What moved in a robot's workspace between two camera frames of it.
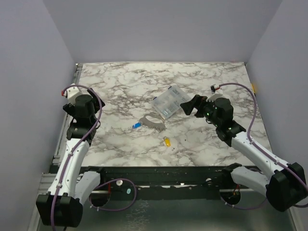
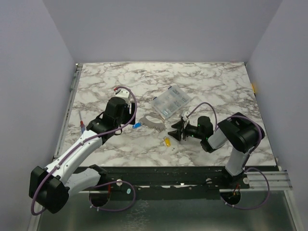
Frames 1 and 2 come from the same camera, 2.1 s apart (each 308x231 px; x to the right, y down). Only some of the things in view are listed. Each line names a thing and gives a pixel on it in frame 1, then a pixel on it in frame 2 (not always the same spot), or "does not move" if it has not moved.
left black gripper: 70,108 to 129,116
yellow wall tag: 253,87 does not move
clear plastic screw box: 170,100 does not move
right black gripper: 198,106 to 182,129
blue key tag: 136,125 does not move
